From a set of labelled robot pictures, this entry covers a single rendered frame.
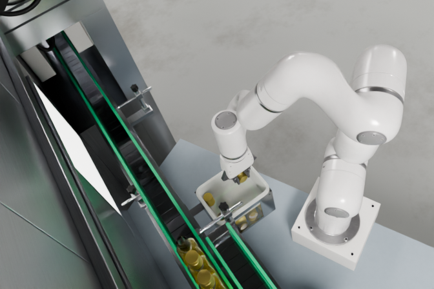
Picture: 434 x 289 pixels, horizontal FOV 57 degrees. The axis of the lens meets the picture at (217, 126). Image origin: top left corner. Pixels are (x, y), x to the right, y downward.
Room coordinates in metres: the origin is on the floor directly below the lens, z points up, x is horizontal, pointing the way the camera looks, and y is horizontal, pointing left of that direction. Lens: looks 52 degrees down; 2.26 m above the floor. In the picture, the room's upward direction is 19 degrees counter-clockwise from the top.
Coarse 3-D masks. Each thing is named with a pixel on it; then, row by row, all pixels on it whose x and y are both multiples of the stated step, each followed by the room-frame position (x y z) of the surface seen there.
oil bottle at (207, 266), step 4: (200, 256) 0.39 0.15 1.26; (204, 256) 0.39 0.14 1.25; (204, 260) 0.38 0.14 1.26; (208, 260) 0.38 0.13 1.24; (188, 264) 0.38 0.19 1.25; (204, 264) 0.37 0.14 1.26; (208, 264) 0.36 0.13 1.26; (188, 268) 0.37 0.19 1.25; (204, 268) 0.36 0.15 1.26; (208, 268) 0.35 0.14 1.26; (212, 268) 0.36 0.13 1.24; (192, 272) 0.36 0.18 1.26; (196, 272) 0.35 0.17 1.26; (212, 272) 0.35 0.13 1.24; (216, 272) 0.38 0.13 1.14; (192, 276) 0.35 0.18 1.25; (196, 276) 0.35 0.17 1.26; (196, 280) 0.34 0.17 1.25
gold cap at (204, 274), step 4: (200, 272) 0.32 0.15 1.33; (204, 272) 0.32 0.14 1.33; (208, 272) 0.32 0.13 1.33; (200, 276) 0.32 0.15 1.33; (204, 276) 0.31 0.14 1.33; (208, 276) 0.31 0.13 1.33; (212, 276) 0.32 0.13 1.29; (200, 280) 0.31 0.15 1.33; (204, 280) 0.31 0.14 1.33; (208, 280) 0.30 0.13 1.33; (212, 280) 0.31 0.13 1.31; (200, 284) 0.30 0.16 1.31; (204, 284) 0.30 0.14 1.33; (208, 284) 0.30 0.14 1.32; (212, 284) 0.30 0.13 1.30; (204, 288) 0.30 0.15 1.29; (208, 288) 0.30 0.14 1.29
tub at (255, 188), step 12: (252, 168) 0.73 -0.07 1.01; (216, 180) 0.74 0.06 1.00; (228, 180) 0.75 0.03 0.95; (252, 180) 0.73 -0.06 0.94; (264, 180) 0.67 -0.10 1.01; (204, 192) 0.72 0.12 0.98; (216, 192) 0.73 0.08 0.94; (228, 192) 0.71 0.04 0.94; (240, 192) 0.69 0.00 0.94; (252, 192) 0.68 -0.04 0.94; (264, 192) 0.63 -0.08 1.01; (204, 204) 0.66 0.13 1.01; (216, 204) 0.68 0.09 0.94; (228, 204) 0.66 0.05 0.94; (252, 204) 0.60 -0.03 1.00; (216, 216) 0.63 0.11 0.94
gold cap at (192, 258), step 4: (188, 252) 0.38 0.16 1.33; (192, 252) 0.38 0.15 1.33; (196, 252) 0.37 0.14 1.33; (188, 256) 0.37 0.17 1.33; (192, 256) 0.37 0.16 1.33; (196, 256) 0.36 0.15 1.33; (188, 260) 0.36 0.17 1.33; (192, 260) 0.36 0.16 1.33; (196, 260) 0.36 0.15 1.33; (200, 260) 0.36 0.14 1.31; (192, 264) 0.35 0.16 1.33; (196, 264) 0.35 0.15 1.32; (200, 264) 0.35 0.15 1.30; (192, 268) 0.35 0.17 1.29; (196, 268) 0.35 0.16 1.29
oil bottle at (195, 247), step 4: (192, 240) 0.44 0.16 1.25; (192, 244) 0.43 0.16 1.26; (196, 244) 0.43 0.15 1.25; (176, 248) 0.44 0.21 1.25; (192, 248) 0.42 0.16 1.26; (196, 248) 0.41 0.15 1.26; (200, 248) 0.44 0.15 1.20; (180, 252) 0.42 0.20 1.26; (200, 252) 0.41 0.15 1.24; (180, 256) 0.41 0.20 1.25; (184, 256) 0.40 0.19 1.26; (184, 260) 0.40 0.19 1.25
